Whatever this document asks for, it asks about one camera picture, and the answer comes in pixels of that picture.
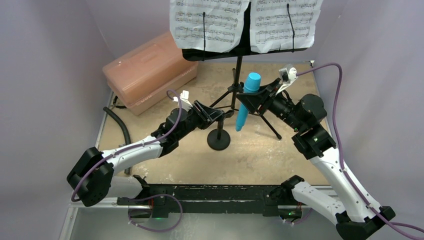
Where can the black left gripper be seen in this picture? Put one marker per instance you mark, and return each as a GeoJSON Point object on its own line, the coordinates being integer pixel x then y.
{"type": "Point", "coordinates": [206, 115]}

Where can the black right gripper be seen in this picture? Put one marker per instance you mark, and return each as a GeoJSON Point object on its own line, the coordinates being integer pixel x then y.
{"type": "Point", "coordinates": [267, 99]}

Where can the black microphone desk stand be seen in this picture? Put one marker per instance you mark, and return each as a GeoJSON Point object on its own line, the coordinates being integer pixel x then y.
{"type": "Point", "coordinates": [219, 139]}

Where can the black folding music stand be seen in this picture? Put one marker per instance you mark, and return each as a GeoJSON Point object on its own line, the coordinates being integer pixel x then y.
{"type": "Point", "coordinates": [240, 51]}

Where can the sheet music page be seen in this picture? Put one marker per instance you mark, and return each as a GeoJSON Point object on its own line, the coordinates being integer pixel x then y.
{"type": "Point", "coordinates": [207, 25]}
{"type": "Point", "coordinates": [279, 25]}

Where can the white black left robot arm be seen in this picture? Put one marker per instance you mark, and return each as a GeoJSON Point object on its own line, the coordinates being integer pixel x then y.
{"type": "Point", "coordinates": [94, 176]}

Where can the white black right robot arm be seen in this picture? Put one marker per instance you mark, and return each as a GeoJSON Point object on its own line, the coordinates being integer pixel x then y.
{"type": "Point", "coordinates": [353, 218]}

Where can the pink translucent plastic case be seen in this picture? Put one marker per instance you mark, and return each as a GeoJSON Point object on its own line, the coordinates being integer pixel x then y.
{"type": "Point", "coordinates": [141, 77]}

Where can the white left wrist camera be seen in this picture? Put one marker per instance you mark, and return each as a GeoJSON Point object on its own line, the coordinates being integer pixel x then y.
{"type": "Point", "coordinates": [184, 98]}

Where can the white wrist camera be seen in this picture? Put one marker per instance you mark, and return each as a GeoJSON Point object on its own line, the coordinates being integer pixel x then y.
{"type": "Point", "coordinates": [288, 75]}
{"type": "Point", "coordinates": [184, 98]}

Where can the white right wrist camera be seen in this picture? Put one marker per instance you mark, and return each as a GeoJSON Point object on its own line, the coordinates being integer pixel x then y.
{"type": "Point", "coordinates": [288, 75]}

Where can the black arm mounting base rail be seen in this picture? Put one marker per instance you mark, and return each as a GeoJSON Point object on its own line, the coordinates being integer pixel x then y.
{"type": "Point", "coordinates": [266, 200]}

